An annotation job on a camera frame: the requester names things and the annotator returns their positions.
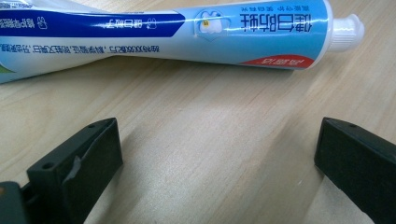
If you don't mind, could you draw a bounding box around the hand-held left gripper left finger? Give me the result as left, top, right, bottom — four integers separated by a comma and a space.
21, 117, 124, 224

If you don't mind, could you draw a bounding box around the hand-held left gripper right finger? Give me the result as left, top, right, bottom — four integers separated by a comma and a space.
313, 117, 396, 224

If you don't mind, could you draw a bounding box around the blue and white toothpaste tube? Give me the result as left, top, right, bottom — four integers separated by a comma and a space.
0, 0, 366, 85

